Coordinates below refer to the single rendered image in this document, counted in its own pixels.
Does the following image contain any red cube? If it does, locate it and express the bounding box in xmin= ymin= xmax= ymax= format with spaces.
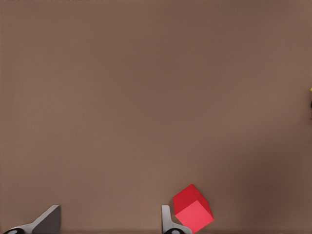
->
xmin=172 ymin=183 xmax=215 ymax=234

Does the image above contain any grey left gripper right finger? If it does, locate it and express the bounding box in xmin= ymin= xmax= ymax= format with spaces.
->
xmin=161 ymin=204 xmax=193 ymax=234

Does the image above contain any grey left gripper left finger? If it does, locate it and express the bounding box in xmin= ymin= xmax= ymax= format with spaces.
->
xmin=1 ymin=204 xmax=61 ymax=234

